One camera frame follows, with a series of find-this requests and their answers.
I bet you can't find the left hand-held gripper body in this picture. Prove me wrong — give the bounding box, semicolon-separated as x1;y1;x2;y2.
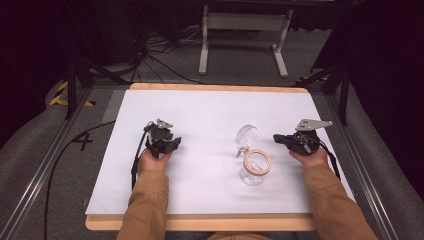
143;118;177;159

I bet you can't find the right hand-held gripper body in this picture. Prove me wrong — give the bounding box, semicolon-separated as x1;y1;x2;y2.
288;118;334;156

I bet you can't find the person's left hand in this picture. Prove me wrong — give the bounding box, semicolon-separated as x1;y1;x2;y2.
137;148;173;175

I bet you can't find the person's right hand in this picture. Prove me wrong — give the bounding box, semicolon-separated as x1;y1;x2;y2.
288;146;330;170

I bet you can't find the white table cover sheet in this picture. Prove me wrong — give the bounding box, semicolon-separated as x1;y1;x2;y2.
84;89;356;216

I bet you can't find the clear glass jar hinged lid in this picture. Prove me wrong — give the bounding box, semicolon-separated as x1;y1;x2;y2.
234;124;273;187

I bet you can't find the black tripod stand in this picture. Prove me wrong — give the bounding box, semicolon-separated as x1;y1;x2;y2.
293;56;352;127

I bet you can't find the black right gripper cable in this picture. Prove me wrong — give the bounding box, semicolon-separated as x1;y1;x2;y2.
313;137;342;182

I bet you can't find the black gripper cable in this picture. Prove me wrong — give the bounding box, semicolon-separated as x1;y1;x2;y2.
130;121;155;191
313;137;342;182

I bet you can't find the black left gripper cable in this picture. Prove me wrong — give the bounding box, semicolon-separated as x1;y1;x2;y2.
130;121;155;191

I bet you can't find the aluminium rail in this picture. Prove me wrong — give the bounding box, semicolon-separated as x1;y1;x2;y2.
0;87;95;240
323;93;401;240

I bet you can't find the bundle of black floor cables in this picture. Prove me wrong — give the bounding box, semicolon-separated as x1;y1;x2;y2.
126;23;206;85

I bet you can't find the long black floor cable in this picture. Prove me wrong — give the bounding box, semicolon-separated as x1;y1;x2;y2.
43;120;116;240

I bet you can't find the white metal table frame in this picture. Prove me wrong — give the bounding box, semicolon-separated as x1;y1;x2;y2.
198;4;294;79

